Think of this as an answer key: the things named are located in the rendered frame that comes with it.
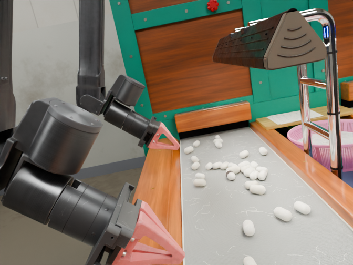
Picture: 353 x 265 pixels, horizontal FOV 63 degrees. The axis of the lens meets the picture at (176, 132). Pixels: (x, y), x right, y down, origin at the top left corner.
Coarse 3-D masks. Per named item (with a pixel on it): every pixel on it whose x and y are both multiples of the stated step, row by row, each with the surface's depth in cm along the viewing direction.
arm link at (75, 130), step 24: (24, 120) 28; (48, 120) 28; (72, 120) 27; (96, 120) 31; (24, 144) 29; (48, 144) 28; (72, 144) 28; (0, 168) 28; (48, 168) 28; (72, 168) 29
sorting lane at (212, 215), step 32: (224, 160) 91; (256, 160) 86; (192, 192) 74; (224, 192) 71; (288, 192) 65; (192, 224) 61; (224, 224) 58; (256, 224) 56; (288, 224) 54; (320, 224) 53; (192, 256) 51; (224, 256) 49; (256, 256) 48; (288, 256) 47; (320, 256) 45; (352, 256) 44
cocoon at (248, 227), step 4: (248, 220) 55; (244, 224) 54; (248, 224) 53; (252, 224) 54; (244, 228) 53; (248, 228) 52; (252, 228) 53; (244, 232) 53; (248, 232) 52; (252, 232) 52
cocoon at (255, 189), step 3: (252, 186) 67; (255, 186) 67; (258, 186) 66; (261, 186) 66; (252, 189) 67; (255, 189) 66; (258, 189) 66; (261, 189) 66; (264, 189) 66; (252, 192) 67; (255, 192) 67; (258, 192) 66; (261, 192) 66; (264, 192) 66
